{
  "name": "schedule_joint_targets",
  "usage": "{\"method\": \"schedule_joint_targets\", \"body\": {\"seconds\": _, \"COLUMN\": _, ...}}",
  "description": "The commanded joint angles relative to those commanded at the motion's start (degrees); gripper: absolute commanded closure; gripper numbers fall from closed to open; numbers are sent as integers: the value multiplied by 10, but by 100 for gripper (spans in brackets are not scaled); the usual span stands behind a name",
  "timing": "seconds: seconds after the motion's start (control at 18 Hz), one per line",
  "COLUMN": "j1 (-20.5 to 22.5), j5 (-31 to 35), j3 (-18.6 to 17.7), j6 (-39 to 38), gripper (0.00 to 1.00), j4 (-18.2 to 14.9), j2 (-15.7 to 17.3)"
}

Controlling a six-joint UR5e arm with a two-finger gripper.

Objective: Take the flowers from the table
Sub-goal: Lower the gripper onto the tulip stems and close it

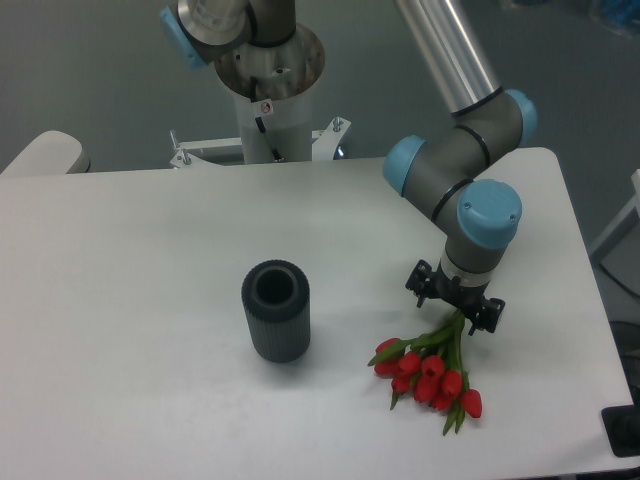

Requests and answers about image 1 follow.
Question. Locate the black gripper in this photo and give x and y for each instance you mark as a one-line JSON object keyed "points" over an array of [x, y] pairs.
{"points": [[483, 313]]}

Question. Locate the red tulip bouquet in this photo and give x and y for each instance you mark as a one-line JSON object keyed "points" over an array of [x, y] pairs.
{"points": [[430, 369]]}

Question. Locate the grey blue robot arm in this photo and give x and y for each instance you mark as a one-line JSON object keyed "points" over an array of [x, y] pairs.
{"points": [[443, 179]]}

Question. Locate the dark grey ribbed vase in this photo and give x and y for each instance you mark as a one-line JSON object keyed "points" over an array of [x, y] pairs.
{"points": [[275, 295]]}

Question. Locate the black device at table edge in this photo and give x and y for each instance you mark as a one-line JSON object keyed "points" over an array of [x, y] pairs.
{"points": [[622, 428]]}

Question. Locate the white rounded chair part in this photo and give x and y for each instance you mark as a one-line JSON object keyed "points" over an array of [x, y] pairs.
{"points": [[51, 153]]}

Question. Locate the white frame at right edge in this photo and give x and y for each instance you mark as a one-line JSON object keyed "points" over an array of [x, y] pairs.
{"points": [[621, 225]]}

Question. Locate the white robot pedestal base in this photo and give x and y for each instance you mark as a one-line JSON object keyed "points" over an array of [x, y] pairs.
{"points": [[273, 94]]}

